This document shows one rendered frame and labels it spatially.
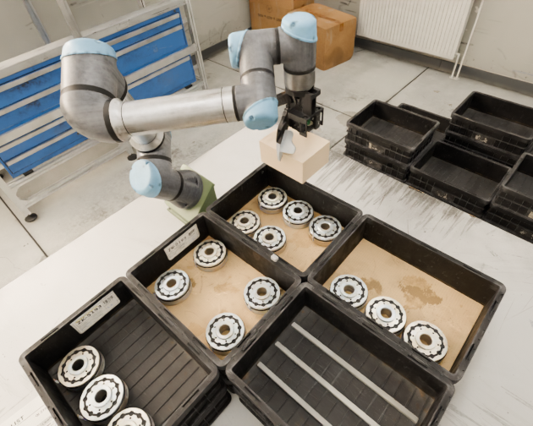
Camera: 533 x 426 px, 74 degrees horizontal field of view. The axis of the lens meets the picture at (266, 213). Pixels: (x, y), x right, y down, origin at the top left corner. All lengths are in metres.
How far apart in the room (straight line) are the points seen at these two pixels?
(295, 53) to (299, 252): 0.58
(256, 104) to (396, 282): 0.64
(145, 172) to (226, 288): 0.46
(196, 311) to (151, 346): 0.15
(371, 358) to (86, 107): 0.88
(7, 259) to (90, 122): 2.01
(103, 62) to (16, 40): 2.54
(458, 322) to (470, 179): 1.21
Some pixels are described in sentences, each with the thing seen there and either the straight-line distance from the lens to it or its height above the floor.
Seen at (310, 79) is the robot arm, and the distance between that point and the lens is 0.88.
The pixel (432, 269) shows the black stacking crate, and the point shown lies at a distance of 1.11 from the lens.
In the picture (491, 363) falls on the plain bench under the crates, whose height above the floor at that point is 0.70.
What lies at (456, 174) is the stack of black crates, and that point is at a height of 0.38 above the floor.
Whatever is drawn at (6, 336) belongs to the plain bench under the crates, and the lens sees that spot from 1.46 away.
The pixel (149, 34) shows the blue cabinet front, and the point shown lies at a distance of 2.89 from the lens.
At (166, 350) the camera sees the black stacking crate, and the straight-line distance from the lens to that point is 1.04.
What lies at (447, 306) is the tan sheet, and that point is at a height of 0.83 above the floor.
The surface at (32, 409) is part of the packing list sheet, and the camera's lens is 1.29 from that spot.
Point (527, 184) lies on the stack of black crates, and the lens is 2.09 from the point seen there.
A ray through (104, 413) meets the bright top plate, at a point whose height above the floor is 0.86.
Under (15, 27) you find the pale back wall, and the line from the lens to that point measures 3.45.
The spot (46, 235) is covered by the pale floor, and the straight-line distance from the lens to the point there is 2.78.
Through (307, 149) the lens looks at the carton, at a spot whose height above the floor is 1.13.
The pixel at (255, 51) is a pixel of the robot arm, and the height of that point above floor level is 1.42.
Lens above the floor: 1.74
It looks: 48 degrees down
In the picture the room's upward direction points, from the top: 6 degrees counter-clockwise
